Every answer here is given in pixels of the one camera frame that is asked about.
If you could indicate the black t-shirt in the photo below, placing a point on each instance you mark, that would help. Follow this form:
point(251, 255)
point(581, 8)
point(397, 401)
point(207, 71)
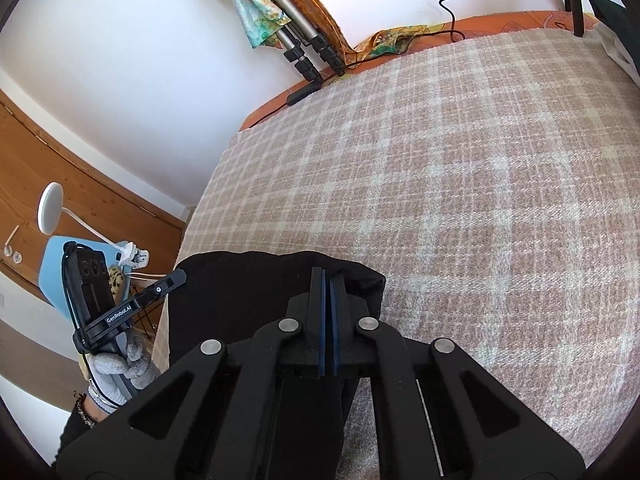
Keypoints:
point(225, 285)

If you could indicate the white clip desk lamp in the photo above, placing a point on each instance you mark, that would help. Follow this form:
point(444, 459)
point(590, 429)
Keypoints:
point(50, 210)

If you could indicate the person's left hand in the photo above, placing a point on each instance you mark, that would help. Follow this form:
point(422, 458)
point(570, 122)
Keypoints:
point(120, 367)

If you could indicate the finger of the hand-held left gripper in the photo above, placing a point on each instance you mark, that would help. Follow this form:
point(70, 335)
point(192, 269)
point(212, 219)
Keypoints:
point(160, 289)

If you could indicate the beige plaid blanket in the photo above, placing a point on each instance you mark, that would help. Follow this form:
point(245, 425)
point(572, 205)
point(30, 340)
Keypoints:
point(450, 185)

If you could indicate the colourful floral scarf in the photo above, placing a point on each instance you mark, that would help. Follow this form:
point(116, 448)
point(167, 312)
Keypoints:
point(255, 15)

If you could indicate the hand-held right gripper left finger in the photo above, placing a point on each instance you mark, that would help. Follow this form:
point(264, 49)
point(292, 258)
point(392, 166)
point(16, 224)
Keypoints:
point(320, 322)

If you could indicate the white cloth bag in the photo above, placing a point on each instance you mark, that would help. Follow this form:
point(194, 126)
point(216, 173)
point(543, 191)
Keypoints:
point(622, 55)

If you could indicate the blue chair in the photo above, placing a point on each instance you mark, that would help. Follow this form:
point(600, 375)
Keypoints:
point(57, 270)

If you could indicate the leopard print cloth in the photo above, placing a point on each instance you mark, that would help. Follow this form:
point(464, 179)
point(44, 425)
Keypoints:
point(116, 280)

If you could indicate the person's left forearm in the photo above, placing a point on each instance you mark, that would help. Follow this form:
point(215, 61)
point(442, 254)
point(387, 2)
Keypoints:
point(80, 425)

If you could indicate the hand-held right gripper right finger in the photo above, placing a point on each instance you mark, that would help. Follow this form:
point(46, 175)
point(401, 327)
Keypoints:
point(335, 322)

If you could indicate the silver folded tripod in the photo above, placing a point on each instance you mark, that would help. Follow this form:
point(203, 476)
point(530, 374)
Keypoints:
point(295, 40)

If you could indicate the dark green pouch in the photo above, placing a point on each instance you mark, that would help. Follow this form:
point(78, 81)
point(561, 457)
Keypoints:
point(612, 15)

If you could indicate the wooden wardrobe door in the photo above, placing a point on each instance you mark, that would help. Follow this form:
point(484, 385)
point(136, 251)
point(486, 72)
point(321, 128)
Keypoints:
point(75, 175)

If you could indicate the orange patterned scarf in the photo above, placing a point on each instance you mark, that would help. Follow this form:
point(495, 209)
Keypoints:
point(320, 10)

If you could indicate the orange bed sheet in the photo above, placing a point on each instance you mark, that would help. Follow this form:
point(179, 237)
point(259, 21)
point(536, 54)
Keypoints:
point(500, 22)

